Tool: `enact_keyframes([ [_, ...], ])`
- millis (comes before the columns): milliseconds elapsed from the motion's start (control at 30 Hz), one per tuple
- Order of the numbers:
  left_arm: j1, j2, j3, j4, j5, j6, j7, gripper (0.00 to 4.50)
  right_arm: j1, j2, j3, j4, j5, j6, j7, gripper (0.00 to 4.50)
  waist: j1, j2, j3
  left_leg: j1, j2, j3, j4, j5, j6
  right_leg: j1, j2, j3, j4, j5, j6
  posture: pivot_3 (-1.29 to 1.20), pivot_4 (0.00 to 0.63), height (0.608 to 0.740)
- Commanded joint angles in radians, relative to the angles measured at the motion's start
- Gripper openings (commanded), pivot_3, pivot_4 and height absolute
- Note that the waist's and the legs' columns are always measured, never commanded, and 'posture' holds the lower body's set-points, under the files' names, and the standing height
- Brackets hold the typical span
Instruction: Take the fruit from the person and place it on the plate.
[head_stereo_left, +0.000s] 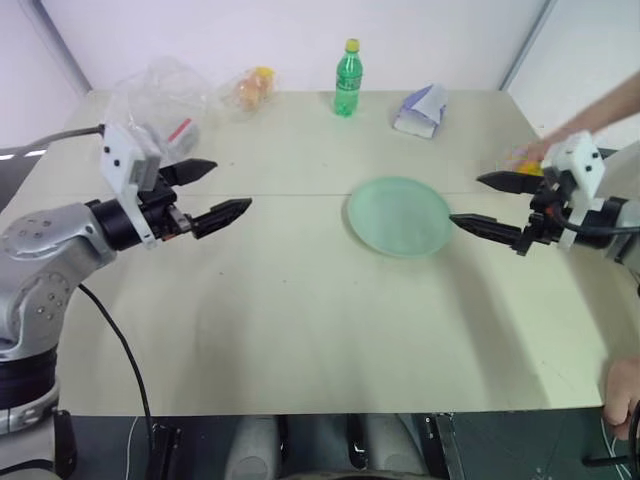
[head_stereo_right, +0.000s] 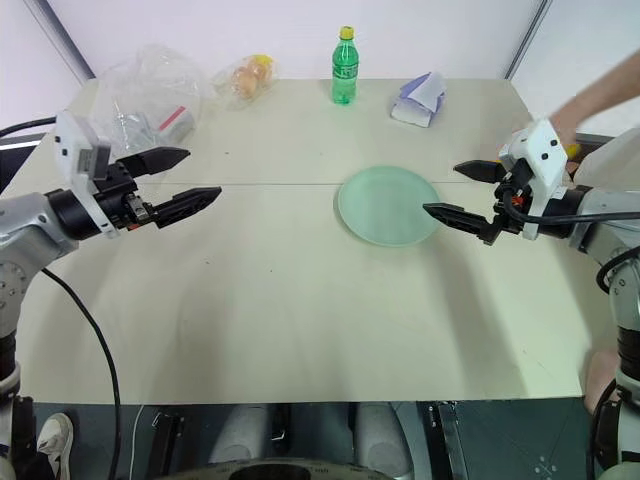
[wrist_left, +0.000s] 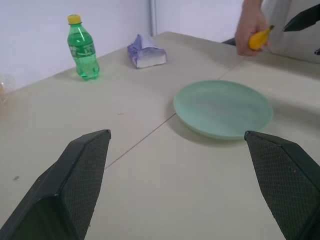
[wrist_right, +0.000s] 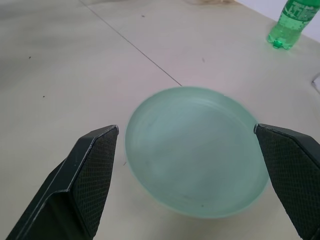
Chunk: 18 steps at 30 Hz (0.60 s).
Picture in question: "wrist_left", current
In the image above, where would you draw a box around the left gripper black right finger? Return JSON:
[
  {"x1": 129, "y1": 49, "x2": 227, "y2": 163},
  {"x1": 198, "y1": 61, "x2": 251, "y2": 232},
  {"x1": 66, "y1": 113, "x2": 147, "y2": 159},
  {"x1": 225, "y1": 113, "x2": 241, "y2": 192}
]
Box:
[{"x1": 244, "y1": 130, "x2": 320, "y2": 240}]

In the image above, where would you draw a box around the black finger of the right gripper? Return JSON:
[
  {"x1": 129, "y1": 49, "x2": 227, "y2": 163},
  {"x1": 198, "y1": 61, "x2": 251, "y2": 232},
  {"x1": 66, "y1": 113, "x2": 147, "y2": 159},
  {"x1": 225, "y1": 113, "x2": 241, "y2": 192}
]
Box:
[{"x1": 282, "y1": 4, "x2": 320, "y2": 33}]

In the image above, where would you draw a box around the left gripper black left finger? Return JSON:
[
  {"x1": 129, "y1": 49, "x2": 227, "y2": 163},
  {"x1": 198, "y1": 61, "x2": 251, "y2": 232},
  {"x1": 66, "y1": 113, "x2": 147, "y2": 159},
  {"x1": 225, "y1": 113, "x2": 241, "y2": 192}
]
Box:
[{"x1": 0, "y1": 129, "x2": 112, "y2": 240}]

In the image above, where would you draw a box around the small yellow banana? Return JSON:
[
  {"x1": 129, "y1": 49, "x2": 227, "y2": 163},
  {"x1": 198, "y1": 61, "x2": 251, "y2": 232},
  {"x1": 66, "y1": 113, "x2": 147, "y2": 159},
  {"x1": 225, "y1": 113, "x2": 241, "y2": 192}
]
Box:
[{"x1": 247, "y1": 24, "x2": 276, "y2": 51}]

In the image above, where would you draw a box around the light green plate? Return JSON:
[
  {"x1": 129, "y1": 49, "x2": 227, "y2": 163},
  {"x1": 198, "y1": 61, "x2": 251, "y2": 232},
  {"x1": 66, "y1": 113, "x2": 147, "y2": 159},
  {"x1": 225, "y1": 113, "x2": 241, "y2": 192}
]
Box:
[{"x1": 173, "y1": 79, "x2": 274, "y2": 141}]

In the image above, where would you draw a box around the person's bare hand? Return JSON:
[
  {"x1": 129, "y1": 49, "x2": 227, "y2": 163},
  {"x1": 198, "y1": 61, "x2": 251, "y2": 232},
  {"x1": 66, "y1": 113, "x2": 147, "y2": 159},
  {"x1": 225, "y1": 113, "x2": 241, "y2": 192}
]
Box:
[{"x1": 235, "y1": 11, "x2": 272, "y2": 57}]

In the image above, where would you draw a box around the black object behind table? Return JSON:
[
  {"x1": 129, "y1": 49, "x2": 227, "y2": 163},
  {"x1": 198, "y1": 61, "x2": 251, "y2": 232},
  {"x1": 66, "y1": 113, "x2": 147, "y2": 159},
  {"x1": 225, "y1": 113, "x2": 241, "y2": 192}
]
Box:
[{"x1": 220, "y1": 37, "x2": 237, "y2": 47}]

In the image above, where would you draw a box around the clear plastic container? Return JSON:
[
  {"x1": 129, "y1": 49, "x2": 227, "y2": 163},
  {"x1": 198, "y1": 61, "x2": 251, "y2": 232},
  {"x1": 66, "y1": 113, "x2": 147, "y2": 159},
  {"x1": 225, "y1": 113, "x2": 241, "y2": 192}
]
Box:
[{"x1": 0, "y1": 73, "x2": 17, "y2": 105}]

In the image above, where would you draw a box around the green soda bottle yellow cap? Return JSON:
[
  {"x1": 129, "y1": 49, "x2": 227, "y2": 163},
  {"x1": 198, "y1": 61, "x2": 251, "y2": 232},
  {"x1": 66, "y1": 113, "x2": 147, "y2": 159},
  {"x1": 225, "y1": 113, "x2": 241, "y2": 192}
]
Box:
[{"x1": 66, "y1": 14, "x2": 101, "y2": 82}]

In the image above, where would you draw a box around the purple white tissue pack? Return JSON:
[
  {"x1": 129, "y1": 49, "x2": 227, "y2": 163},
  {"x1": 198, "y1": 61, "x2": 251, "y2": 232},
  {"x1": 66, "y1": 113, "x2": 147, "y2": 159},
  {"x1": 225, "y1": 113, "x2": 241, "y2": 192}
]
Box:
[{"x1": 126, "y1": 33, "x2": 168, "y2": 70}]

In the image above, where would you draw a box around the white wall pipe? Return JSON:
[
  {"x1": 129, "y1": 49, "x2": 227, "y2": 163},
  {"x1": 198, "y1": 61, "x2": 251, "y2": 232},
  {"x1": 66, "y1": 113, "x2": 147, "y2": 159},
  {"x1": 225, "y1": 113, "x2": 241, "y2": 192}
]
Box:
[{"x1": 149, "y1": 0, "x2": 158, "y2": 37}]

